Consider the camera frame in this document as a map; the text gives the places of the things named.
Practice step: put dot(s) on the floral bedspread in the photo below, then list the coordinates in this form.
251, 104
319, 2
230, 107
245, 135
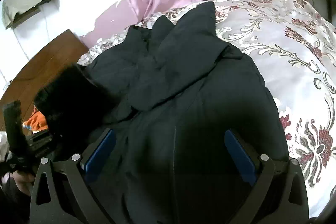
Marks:
288, 56

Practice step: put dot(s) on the brown wooden headboard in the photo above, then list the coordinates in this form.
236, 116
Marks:
39, 69

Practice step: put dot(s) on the person's left hand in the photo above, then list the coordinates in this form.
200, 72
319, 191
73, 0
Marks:
23, 182

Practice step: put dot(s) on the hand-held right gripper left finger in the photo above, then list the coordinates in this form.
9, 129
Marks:
101, 150

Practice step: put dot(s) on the black padded jacket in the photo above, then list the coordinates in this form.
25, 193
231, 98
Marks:
183, 98

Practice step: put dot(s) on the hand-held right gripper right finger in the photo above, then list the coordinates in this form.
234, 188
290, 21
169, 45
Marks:
240, 153

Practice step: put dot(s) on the orange cloth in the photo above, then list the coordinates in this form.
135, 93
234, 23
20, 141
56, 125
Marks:
35, 121

